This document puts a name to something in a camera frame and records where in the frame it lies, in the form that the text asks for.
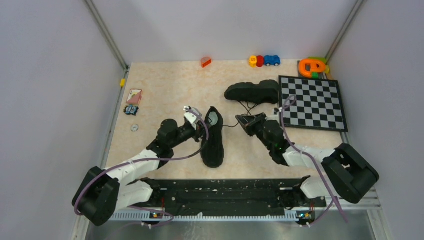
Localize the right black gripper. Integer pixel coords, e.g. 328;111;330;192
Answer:
236;112;274;151

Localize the black shoe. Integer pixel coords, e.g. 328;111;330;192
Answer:
224;79;280;105
200;106;225;169

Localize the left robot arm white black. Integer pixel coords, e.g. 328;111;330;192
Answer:
71;118;212;226

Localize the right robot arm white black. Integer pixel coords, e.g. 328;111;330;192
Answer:
235;113;380;206

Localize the yellow toy cylinder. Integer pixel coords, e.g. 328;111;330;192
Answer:
248;55;258;68

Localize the black white checkerboard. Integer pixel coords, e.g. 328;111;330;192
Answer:
278;75;348;132

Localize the red toy cylinder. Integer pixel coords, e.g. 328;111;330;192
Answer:
256;55;264;68

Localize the blue toy car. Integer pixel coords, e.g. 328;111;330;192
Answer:
263;55;281;67

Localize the small round metal disc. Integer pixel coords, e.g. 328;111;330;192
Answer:
130;124;139;132

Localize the orange toy brick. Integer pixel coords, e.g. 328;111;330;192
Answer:
200;57;212;68

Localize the small blue black toy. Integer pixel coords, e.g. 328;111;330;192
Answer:
123;104;140;116

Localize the pink triangle card box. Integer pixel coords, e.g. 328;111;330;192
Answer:
126;88;143;106

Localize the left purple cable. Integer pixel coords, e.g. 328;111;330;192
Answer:
73;107;210;229

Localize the purple cable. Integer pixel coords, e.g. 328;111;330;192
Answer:
73;107;210;229
280;95;349;228

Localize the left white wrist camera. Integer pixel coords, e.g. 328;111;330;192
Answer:
183;106;202;127

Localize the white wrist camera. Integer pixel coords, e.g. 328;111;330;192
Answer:
183;106;202;127
266;108;281;122

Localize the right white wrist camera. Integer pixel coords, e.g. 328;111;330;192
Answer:
266;108;281;122

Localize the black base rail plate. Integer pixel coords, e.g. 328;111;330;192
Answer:
135;178;330;217

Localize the orange ring toy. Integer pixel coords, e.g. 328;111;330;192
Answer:
297;58;328;79

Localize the yellow clip on rail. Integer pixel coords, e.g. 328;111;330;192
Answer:
119;78;126;88

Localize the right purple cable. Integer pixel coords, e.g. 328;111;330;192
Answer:
280;95;349;228

